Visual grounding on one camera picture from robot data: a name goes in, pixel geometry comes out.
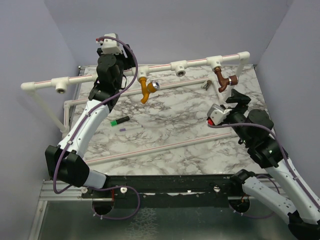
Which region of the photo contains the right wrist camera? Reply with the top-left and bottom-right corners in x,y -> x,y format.
207,103 -> 232,126

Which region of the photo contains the beige stapler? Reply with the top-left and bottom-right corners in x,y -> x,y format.
201,80 -> 212,91

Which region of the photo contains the green black marker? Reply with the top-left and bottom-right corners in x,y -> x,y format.
110,116 -> 130,127

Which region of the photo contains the orange water faucet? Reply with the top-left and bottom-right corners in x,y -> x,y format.
138,77 -> 160,104

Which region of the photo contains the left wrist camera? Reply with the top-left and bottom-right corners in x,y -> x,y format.
96,38 -> 123,55

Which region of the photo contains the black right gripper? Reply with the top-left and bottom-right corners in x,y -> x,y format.
220,87 -> 253,146

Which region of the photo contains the white PVC pipe frame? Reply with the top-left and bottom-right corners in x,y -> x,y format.
20,51 -> 251,166

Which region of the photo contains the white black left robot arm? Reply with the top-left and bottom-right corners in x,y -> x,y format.
45,44 -> 137,198

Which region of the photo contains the aluminium frame rail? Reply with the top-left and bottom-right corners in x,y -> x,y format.
27,179 -> 88,240

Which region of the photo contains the purple white marker pen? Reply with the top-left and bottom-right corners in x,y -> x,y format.
119,125 -> 143,132

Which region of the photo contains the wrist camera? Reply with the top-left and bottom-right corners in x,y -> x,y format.
96,38 -> 123,55
207,103 -> 232,126

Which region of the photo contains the black table edge rail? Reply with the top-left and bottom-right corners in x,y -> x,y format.
72,169 -> 255,214

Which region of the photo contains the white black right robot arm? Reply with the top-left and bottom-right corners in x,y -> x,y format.
224,89 -> 320,240

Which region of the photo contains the brown water faucet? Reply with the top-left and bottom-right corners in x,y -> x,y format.
213,66 -> 239,93

